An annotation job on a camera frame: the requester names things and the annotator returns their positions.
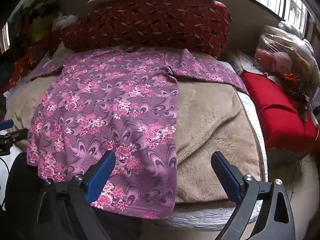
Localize yellow bag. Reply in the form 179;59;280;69
31;26;52;42

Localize clear plastic bag of things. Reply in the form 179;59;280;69
255;26;314;80

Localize red patterned bolster pillow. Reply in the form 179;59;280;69
60;0;232;58

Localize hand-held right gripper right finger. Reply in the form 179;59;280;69
211;151;296;240

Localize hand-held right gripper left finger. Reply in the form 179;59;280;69
35;151;117;240

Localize beige fleece blanket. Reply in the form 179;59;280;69
5;47;263;205

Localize white quilted mattress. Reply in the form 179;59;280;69
140;90;268;228

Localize person's dark trouser leg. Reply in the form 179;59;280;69
5;151;143;240

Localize red cushion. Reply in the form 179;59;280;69
240;71;319;153

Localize red floral cloth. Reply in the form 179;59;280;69
5;31;63;90

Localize white plastic bag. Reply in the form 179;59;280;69
52;14;78;30

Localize purple floral shirt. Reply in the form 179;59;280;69
26;45;250;219

